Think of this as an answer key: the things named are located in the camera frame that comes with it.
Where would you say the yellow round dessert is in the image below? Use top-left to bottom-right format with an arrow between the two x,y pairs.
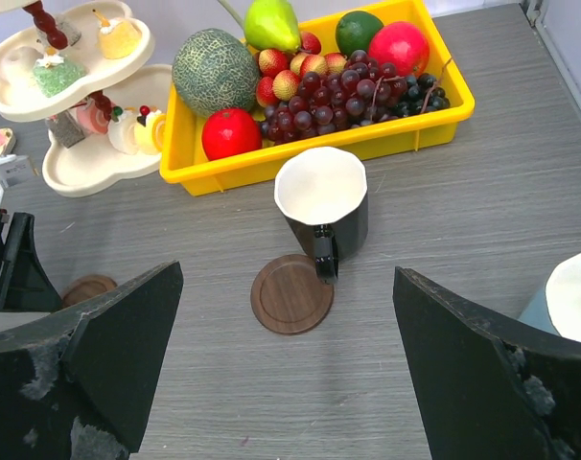
92,10 -> 142,59

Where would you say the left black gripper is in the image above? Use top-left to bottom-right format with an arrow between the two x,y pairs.
0,210 -> 62,312

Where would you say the green round dessert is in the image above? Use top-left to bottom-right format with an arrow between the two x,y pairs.
33,54 -> 86,98

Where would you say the black grape bunch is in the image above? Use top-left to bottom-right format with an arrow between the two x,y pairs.
391,73 -> 452,118

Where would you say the purple grape bunch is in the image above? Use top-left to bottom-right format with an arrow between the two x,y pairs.
257,50 -> 416,145

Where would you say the green pear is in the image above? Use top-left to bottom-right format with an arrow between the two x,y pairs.
218,0 -> 301,53

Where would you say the black mug white inside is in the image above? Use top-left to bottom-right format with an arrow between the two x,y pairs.
273,147 -> 369,285

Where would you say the pink red apple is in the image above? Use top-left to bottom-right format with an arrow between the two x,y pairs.
367,21 -> 430,76

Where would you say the white cake slice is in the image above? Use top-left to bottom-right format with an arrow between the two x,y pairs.
107,106 -> 138,155

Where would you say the yellow plastic fruit bin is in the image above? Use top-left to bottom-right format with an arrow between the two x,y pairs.
159,0 -> 475,196

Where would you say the pink swirl roll cake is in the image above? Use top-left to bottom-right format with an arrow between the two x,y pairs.
75,99 -> 109,134

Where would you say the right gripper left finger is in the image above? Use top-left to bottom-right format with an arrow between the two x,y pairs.
0,261 -> 183,459

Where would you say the green lime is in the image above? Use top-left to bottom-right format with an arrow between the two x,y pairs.
335,11 -> 383,58

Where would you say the red tomato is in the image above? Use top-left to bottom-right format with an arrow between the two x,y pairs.
201,107 -> 262,161

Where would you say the yellow cake slice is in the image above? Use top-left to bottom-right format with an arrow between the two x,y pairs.
134,105 -> 166,154

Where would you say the blue cup white inside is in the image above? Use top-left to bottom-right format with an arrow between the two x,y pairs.
519,253 -> 581,343

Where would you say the green melon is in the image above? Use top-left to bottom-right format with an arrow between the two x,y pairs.
172,28 -> 260,118

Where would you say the wooden coaster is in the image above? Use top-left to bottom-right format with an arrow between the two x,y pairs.
60,274 -> 117,309
250,254 -> 335,335

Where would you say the cream three-tier stand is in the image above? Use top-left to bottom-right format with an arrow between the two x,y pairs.
0,1 -> 171,197

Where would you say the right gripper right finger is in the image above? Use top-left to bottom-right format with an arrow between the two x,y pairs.
393,267 -> 581,459

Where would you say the white round dessert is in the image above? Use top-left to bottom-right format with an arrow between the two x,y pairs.
1,46 -> 42,81

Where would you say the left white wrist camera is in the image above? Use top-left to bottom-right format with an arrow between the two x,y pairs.
0,154 -> 38,209

